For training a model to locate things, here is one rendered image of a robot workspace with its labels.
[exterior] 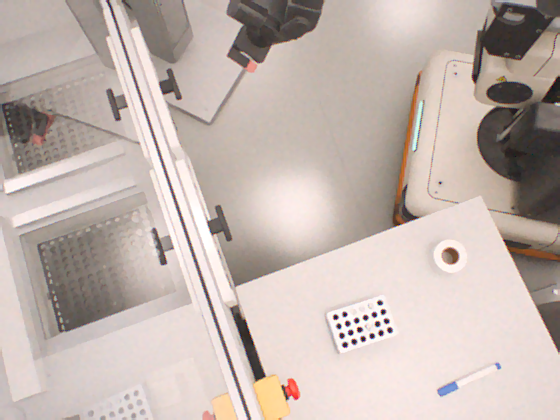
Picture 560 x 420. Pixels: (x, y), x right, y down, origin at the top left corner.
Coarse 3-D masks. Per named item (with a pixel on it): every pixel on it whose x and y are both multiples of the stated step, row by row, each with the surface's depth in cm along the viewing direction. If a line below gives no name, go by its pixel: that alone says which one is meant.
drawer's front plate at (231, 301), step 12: (180, 168) 100; (192, 180) 103; (192, 192) 99; (192, 204) 99; (204, 216) 99; (204, 228) 97; (204, 240) 97; (216, 252) 97; (216, 264) 96; (216, 276) 95; (228, 288) 94; (228, 300) 94
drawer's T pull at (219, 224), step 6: (216, 210) 100; (222, 210) 100; (222, 216) 100; (210, 222) 99; (216, 222) 99; (222, 222) 99; (210, 228) 99; (216, 228) 99; (222, 228) 99; (228, 228) 99; (228, 234) 99; (228, 240) 99
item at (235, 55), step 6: (240, 30) 104; (240, 36) 103; (234, 42) 103; (234, 48) 104; (228, 54) 104; (234, 54) 104; (240, 54) 105; (234, 60) 104; (240, 60) 105; (246, 60) 106; (240, 66) 106; (246, 66) 106; (252, 66) 107; (252, 72) 107
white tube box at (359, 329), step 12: (372, 300) 107; (384, 300) 106; (336, 312) 106; (348, 312) 106; (360, 312) 106; (372, 312) 106; (384, 312) 108; (336, 324) 109; (348, 324) 109; (360, 324) 105; (384, 324) 105; (336, 336) 105; (348, 336) 105; (360, 336) 105; (372, 336) 108; (384, 336) 105; (348, 348) 104
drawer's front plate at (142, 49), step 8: (136, 32) 108; (136, 40) 108; (144, 40) 113; (144, 48) 107; (144, 56) 107; (144, 64) 106; (152, 64) 109; (152, 72) 106; (152, 80) 105; (152, 88) 105; (160, 96) 104; (160, 104) 104; (160, 112) 104; (168, 112) 104; (168, 120) 103; (168, 128) 103; (168, 136) 102; (176, 136) 103; (176, 144) 102; (176, 152) 104; (184, 152) 112
